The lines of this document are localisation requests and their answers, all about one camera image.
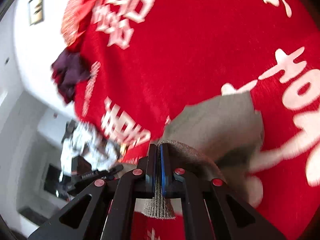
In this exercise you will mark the red blanket with white characters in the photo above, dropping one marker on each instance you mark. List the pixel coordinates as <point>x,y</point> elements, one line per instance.
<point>151,58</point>

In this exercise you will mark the grey knitted small garment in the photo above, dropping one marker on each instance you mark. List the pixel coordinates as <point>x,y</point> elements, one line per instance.
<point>217,138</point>

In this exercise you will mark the red patterned pillow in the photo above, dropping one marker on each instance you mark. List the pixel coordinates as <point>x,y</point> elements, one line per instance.
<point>76,19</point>

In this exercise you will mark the white floral patterned cloth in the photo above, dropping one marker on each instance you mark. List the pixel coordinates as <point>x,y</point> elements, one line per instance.
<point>87,142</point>

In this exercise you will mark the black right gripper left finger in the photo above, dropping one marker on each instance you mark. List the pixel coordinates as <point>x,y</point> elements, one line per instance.
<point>104,209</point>

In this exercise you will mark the framed wall picture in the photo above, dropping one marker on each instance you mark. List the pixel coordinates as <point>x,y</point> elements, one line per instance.
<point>36,14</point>

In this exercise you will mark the dark purple clothes pile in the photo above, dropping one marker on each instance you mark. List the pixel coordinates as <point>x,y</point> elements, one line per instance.
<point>67,71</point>

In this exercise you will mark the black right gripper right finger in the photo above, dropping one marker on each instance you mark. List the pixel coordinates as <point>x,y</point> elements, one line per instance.
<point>211,208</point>

